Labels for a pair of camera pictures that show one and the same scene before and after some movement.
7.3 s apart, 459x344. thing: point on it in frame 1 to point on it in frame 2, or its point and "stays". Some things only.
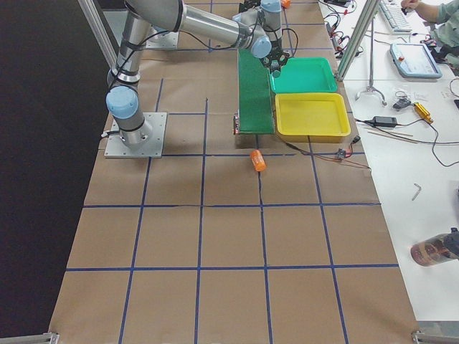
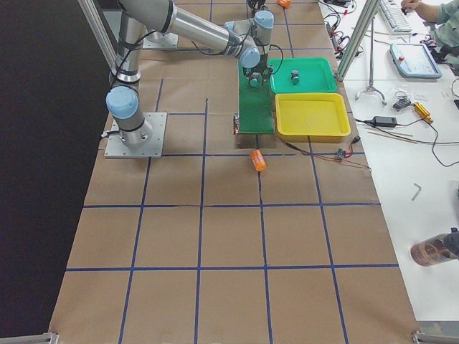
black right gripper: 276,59 to 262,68
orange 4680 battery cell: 258,160 stays
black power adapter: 384,121 stays
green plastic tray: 305,74 stays
